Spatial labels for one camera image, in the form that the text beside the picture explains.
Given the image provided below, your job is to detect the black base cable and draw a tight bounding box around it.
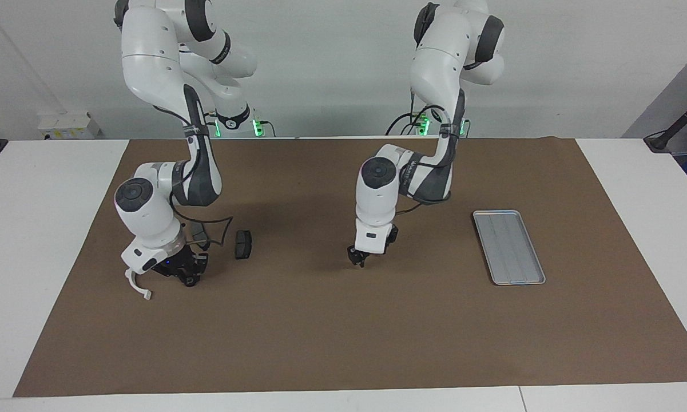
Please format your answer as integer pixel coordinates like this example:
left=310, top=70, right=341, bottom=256
left=385, top=112, right=430, bottom=136
left=196, top=112, right=218, bottom=138

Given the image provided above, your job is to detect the white power box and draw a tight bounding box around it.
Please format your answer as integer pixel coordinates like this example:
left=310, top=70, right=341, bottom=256
left=37, top=112, right=101, bottom=140

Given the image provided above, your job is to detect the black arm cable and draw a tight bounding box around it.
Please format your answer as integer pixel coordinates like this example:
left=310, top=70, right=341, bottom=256
left=398, top=86, right=464, bottom=215
left=152, top=103, right=233, bottom=248

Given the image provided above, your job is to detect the silver metal tray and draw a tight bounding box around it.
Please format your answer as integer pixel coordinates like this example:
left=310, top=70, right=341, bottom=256
left=472, top=210, right=546, bottom=286

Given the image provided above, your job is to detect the curved grey brake pad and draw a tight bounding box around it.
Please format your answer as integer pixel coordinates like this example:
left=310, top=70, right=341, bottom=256
left=190, top=222, right=212, bottom=248

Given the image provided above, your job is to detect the black left base cable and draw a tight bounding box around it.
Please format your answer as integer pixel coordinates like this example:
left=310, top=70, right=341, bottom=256
left=385, top=112, right=430, bottom=136

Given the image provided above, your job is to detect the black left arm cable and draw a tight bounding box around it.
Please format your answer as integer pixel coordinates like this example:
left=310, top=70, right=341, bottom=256
left=398, top=86, right=464, bottom=215

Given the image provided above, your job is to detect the white semicircular bracket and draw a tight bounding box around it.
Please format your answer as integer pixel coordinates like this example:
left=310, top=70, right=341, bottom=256
left=125, top=268, right=153, bottom=301

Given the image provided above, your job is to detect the brown table mat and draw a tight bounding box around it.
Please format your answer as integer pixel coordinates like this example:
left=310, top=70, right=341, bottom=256
left=13, top=137, right=687, bottom=398

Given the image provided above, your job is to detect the black right base cable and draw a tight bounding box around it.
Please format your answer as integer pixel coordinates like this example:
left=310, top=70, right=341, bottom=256
left=196, top=112, right=218, bottom=138

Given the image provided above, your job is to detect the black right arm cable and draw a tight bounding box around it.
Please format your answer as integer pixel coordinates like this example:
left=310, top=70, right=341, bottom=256
left=152, top=103, right=233, bottom=248

